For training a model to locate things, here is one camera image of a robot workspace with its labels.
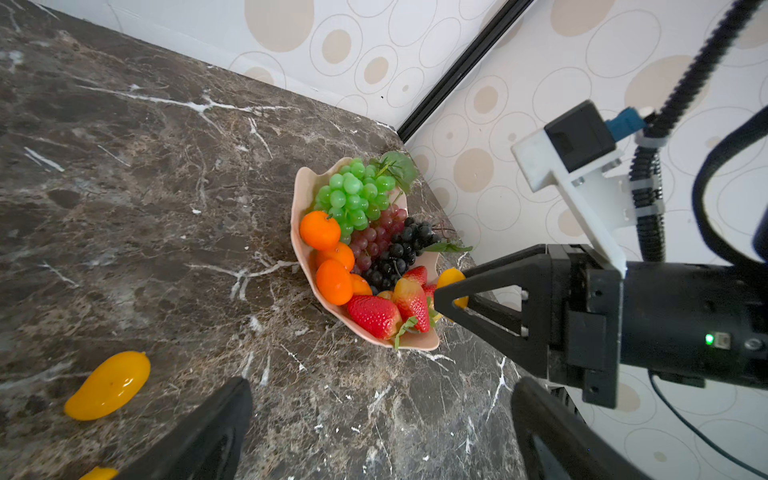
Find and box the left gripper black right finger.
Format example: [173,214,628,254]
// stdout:
[511,377,647,480]

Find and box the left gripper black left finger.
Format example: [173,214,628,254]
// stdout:
[117,377,253,479]

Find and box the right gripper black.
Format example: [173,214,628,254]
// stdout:
[435,244,623,408]

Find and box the small yellow lemon top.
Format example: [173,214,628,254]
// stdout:
[435,267,469,310]

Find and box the small yellow lemon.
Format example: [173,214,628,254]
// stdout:
[435,267,469,310]
[79,467,119,480]
[64,351,151,421]

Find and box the strawberry red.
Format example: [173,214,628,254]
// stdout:
[423,284,437,301]
[403,265,428,286]
[392,277,431,349]

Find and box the strawberry with leaves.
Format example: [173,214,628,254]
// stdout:
[346,295,402,340]

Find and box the black grape bunch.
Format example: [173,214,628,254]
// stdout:
[362,216,471,294]

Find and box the orange mandarin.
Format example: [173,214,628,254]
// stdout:
[350,274,373,296]
[315,259,353,306]
[315,242,356,272]
[299,211,341,251]

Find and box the red grape bunch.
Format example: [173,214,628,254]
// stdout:
[349,206,408,273]

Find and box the green grape bunch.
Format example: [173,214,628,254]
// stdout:
[311,151,419,244]

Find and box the pink scalloped fruit bowl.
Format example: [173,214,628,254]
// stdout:
[290,157,440,351]

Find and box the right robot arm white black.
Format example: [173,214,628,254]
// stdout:
[434,1,767,479]

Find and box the small yellow lemon front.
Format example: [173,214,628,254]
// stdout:
[79,467,119,480]

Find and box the small yellow lemon centre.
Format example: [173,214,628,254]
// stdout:
[64,351,151,421]

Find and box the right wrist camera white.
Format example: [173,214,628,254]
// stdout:
[511,100,666,276]

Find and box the black frame post right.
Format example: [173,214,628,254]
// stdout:
[397,0,535,143]

